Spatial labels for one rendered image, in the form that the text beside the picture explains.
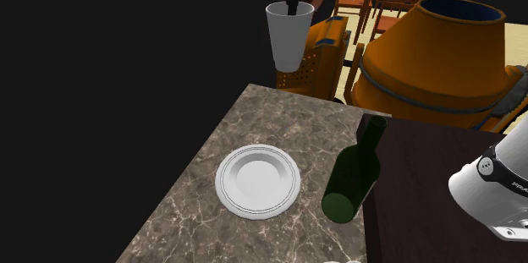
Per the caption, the white cup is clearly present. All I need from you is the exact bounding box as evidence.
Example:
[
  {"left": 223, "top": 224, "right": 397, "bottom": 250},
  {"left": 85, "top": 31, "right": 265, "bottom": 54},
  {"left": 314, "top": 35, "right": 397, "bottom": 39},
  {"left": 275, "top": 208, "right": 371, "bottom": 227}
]
[{"left": 265, "top": 0, "right": 316, "bottom": 74}]

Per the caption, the orange cement mixer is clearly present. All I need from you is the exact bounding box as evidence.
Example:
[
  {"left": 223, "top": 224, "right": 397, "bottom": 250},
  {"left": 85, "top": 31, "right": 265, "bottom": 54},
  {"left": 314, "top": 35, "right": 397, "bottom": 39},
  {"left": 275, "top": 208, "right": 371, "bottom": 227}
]
[{"left": 274, "top": 0, "right": 528, "bottom": 134}]

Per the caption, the dark green glass bottle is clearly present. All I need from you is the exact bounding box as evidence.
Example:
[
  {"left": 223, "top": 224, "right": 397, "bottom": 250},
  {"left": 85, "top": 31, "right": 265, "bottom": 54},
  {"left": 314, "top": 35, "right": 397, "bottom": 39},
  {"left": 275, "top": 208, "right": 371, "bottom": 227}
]
[{"left": 321, "top": 114, "right": 389, "bottom": 225}]

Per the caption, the white plate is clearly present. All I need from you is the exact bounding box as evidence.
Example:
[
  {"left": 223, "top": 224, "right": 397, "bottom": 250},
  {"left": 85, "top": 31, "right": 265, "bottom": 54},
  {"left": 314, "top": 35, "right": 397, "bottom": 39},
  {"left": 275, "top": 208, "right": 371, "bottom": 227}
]
[{"left": 214, "top": 143, "right": 302, "bottom": 221}]

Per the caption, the dark brown robot stand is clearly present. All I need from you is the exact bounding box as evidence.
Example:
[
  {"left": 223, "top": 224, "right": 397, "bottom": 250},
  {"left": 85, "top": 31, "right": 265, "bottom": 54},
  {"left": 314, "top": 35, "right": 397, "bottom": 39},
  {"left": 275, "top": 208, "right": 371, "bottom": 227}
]
[{"left": 355, "top": 112, "right": 528, "bottom": 263}]

